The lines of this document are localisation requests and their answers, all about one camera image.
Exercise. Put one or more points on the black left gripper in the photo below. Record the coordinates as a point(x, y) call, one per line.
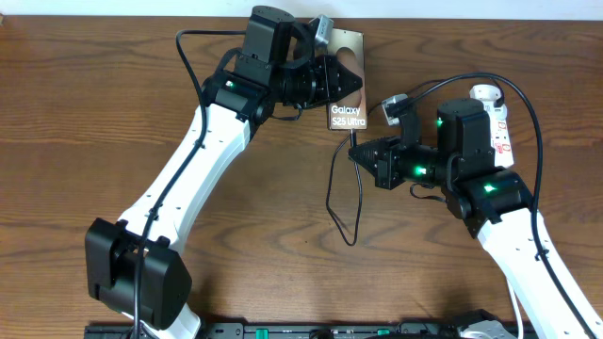
point(334, 71)

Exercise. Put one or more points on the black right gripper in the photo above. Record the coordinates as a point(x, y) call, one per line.
point(384, 169)

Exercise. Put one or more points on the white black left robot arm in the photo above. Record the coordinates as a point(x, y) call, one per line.
point(134, 264)

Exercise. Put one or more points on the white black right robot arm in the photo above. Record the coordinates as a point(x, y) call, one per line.
point(494, 204)

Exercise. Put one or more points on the white power strip socket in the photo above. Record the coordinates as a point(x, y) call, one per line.
point(492, 98)

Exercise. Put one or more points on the black mounting rail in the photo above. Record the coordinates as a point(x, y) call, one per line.
point(412, 329)

